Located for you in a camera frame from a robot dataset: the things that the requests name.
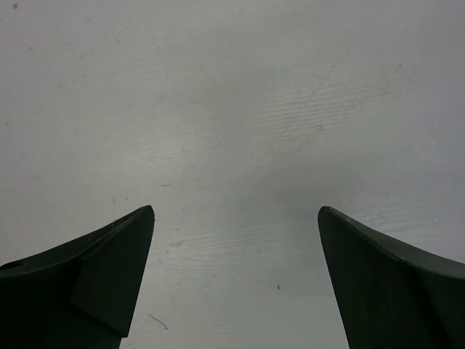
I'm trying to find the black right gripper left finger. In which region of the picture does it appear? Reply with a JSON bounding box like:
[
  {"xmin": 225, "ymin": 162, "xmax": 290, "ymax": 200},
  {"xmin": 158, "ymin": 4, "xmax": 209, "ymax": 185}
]
[{"xmin": 1, "ymin": 205, "xmax": 155, "ymax": 348}]

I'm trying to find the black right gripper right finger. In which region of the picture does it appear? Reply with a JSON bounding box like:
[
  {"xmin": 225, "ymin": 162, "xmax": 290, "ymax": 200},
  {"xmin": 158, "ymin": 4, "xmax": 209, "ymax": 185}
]
[{"xmin": 318, "ymin": 206, "xmax": 464, "ymax": 348}]

